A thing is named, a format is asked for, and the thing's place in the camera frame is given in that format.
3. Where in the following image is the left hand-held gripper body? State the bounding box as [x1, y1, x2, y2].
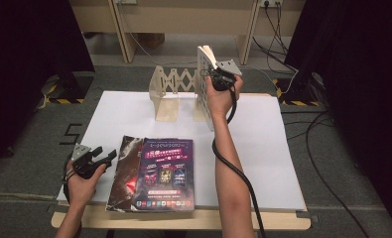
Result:
[69, 143, 102, 180]

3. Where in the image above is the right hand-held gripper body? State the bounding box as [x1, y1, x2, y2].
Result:
[205, 59, 243, 92]

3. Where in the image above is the thick white book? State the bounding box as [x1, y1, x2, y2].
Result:
[196, 45, 219, 132]

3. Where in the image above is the black magazine with red print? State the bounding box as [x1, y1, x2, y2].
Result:
[105, 134, 145, 212]

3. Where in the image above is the beige expandable bookend rack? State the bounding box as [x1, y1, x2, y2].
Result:
[148, 64, 214, 123]

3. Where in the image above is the purple magazine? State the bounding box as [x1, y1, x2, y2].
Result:
[130, 137, 196, 212]

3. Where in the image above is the person's right hand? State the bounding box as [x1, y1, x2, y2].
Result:
[204, 73, 244, 122]

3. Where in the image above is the person's left hand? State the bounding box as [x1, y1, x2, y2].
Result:
[65, 160, 108, 207]

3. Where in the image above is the beige wooden desk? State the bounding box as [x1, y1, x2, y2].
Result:
[67, 0, 307, 65]

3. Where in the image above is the black stand base, striped tape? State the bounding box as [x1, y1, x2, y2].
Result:
[43, 71, 95, 105]
[272, 73, 327, 107]

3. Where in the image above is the white table board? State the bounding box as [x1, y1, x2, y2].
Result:
[56, 90, 307, 212]

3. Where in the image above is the black curtain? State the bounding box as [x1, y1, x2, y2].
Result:
[0, 0, 95, 173]
[284, 0, 392, 232]

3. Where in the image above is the left hand-held gripper cable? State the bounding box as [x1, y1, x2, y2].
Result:
[62, 155, 77, 204]

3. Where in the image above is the hand-held gripper cable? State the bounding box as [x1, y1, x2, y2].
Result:
[211, 87, 267, 238]
[62, 155, 77, 204]

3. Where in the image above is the black power cable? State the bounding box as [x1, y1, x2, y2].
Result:
[252, 3, 299, 72]

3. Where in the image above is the white wall socket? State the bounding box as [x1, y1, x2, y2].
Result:
[259, 0, 284, 8]

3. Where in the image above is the right hand-held gripper cable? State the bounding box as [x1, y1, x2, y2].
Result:
[211, 87, 267, 238]

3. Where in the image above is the long black floor cable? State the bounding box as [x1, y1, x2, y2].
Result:
[281, 110, 371, 238]

